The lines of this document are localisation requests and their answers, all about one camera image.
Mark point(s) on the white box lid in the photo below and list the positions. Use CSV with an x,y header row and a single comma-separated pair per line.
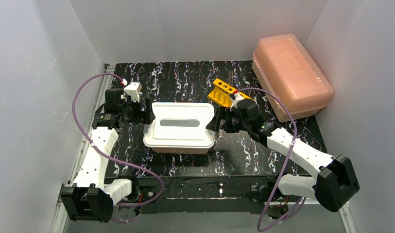
x,y
180,125

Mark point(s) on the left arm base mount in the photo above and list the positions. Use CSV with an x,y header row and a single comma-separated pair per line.
x,y
149,191

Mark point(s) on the clear glass test tube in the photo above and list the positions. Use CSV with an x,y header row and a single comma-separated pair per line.
x,y
230,77

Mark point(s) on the aluminium frame rail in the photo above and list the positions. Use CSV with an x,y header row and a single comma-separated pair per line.
x,y
216,205

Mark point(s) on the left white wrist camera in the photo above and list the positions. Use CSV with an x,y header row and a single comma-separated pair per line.
x,y
133,90

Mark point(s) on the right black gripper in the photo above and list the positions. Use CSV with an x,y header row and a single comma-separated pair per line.
x,y
219,118

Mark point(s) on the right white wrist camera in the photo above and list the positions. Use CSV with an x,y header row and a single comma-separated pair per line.
x,y
235,98

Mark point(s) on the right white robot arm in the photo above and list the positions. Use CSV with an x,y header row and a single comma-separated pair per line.
x,y
332,181

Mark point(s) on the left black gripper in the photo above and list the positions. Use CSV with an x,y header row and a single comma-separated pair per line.
x,y
145,111

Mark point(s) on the yellow test tube rack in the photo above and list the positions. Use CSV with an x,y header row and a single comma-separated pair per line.
x,y
221,93

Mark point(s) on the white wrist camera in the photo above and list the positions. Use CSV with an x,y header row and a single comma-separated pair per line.
x,y
133,90
235,98

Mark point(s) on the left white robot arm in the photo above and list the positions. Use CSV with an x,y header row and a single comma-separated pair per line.
x,y
88,198

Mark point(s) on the large pink storage box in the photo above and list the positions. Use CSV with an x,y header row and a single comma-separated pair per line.
x,y
284,68

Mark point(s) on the pink plastic bin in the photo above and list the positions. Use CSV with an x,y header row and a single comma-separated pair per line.
x,y
181,150

